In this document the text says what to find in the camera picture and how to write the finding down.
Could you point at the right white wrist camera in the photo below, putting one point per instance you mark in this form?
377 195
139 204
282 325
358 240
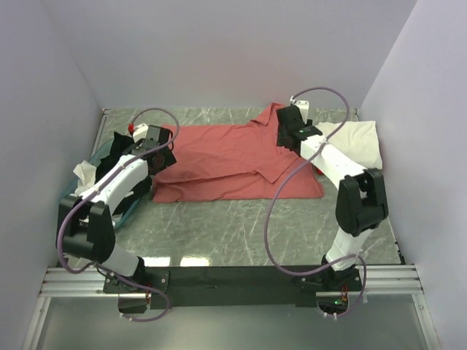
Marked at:
303 107

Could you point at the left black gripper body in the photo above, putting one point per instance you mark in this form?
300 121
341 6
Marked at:
168 160

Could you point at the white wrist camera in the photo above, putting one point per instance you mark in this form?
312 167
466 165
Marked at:
138 132
303 107

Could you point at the folded red t shirt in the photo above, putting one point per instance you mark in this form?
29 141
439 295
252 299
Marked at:
318 171

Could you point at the black t shirt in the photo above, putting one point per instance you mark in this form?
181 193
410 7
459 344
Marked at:
119 144

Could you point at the black base crossbar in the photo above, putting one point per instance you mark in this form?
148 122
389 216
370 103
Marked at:
246 285

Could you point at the pink t shirt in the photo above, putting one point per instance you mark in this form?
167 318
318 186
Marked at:
235 162

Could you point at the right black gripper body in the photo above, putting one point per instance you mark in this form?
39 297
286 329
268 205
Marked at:
281 137

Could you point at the folded white t shirt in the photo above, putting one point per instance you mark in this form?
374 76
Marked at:
359 142

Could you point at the crumpled white t shirt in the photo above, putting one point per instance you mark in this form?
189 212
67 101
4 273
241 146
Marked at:
86 177

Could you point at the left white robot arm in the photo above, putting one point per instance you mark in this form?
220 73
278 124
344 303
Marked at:
85 226

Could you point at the teal plastic basket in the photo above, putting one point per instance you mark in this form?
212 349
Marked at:
119 218

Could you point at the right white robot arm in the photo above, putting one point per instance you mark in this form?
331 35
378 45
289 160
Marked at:
361 203

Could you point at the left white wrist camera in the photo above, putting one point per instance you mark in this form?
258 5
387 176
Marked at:
138 132

